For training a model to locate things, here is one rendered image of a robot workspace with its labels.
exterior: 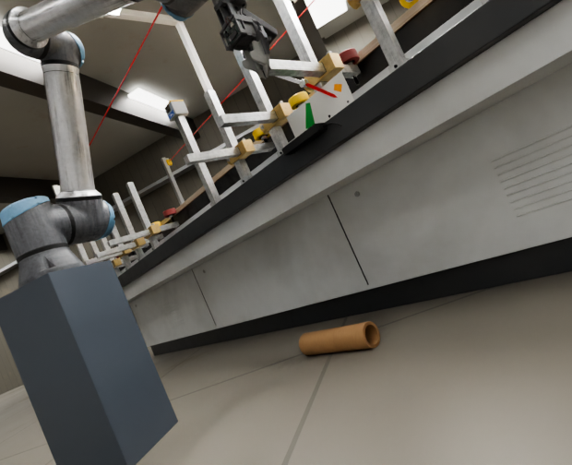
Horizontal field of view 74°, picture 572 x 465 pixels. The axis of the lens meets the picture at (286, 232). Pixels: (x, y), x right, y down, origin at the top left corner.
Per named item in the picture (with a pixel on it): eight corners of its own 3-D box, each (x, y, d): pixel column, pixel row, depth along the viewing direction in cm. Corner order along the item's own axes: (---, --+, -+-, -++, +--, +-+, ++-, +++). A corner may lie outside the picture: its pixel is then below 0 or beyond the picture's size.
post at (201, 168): (216, 204, 172) (177, 114, 174) (210, 208, 176) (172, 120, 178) (223, 202, 175) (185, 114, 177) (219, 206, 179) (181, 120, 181)
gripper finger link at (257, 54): (253, 77, 96) (239, 44, 97) (269, 77, 100) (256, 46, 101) (260, 69, 94) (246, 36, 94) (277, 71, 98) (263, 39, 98)
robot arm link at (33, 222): (6, 265, 121) (-14, 215, 122) (58, 254, 136) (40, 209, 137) (29, 248, 114) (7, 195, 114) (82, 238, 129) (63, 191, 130)
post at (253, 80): (290, 161, 136) (236, 41, 138) (284, 166, 139) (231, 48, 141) (296, 160, 138) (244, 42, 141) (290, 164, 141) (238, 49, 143)
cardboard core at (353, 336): (359, 327, 115) (295, 339, 136) (370, 352, 114) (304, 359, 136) (373, 316, 120) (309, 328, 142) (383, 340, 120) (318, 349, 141)
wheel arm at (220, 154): (191, 163, 135) (186, 152, 135) (186, 168, 137) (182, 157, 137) (276, 149, 165) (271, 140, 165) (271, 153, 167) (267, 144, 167)
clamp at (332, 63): (335, 66, 113) (328, 52, 113) (305, 93, 123) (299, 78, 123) (346, 67, 117) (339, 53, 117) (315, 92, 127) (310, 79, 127)
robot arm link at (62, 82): (51, 246, 137) (16, 25, 127) (94, 238, 153) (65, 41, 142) (78, 246, 130) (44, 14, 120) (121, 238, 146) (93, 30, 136)
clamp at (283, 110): (284, 115, 131) (278, 102, 131) (261, 135, 140) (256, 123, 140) (295, 114, 135) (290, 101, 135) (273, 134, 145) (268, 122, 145)
